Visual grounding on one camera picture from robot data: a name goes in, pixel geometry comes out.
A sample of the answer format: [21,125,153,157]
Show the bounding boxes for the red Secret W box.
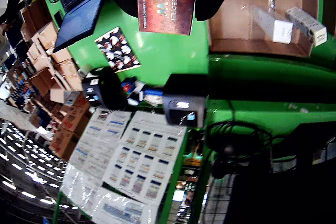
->
[136,0,199,36]

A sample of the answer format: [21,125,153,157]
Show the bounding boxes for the shallow cardboard tray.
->
[208,0,320,58]

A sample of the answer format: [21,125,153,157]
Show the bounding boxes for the stacked cardboard storage boxes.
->
[7,0,93,162]

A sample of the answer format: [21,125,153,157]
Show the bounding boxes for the black box device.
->
[162,73,208,128]

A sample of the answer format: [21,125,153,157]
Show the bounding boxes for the black laptop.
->
[53,0,106,54]

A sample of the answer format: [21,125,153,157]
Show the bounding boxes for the black white patterned card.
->
[94,26,142,73]

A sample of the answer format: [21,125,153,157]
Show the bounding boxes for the tall white carton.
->
[251,7,294,45]

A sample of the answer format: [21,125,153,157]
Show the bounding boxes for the white cow print carton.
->
[285,6,328,47]

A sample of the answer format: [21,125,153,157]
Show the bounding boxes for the red blue clamp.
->
[120,77,138,94]

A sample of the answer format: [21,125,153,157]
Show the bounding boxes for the black label printer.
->
[81,66,129,110]

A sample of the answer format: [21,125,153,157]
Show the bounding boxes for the green metal rack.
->
[154,50,336,224]

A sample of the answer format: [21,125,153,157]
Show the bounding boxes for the printed paper sheets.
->
[60,108,188,224]

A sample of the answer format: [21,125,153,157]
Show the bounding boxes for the blue handled tool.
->
[141,88,165,98]

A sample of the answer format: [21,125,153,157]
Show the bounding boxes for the black cable bundle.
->
[206,121,274,180]

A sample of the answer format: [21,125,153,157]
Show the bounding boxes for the wire grid panel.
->
[201,176,235,224]

